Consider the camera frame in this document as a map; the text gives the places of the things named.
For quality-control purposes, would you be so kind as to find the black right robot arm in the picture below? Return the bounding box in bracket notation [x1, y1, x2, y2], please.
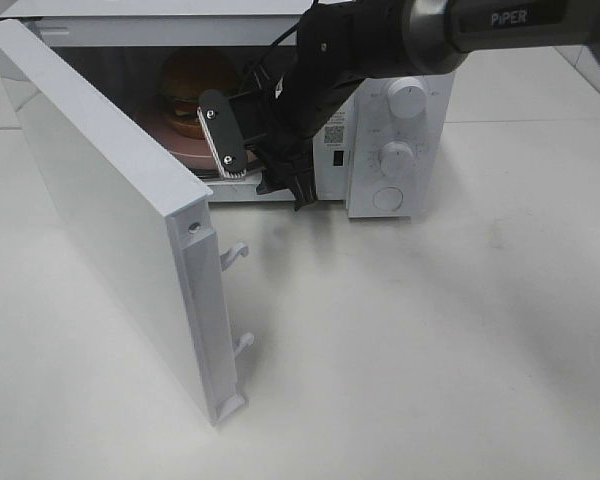
[217, 1, 600, 207]

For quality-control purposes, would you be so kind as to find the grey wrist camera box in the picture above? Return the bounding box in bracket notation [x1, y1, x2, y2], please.
[198, 89, 248, 180]

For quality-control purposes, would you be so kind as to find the pink round plate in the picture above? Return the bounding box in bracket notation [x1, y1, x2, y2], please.
[132, 97, 259, 174]

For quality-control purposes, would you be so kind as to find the white warning label sticker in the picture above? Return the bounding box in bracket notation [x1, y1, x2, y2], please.
[323, 110, 348, 146]

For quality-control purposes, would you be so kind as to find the white microwave knob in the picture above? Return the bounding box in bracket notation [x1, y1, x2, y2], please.
[386, 78, 427, 120]
[379, 141, 414, 178]

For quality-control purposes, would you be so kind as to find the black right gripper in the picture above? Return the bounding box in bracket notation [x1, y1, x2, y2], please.
[229, 64, 360, 211]

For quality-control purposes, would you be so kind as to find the upper white microwave knob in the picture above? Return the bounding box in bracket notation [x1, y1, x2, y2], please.
[386, 78, 427, 120]

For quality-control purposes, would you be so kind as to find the lower white microwave knob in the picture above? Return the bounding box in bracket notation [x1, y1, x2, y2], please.
[379, 141, 414, 178]

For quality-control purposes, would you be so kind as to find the white microwave door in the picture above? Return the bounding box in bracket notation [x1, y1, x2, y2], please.
[0, 20, 253, 424]

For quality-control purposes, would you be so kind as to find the burger with lettuce and cheese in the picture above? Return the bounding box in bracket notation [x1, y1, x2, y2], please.
[158, 47, 241, 140]

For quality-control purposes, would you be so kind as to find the round white door button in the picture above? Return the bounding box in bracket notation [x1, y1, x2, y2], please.
[373, 187, 404, 212]

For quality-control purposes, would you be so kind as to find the glass microwave turntable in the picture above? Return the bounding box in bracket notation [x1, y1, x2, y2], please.
[189, 161, 264, 180]

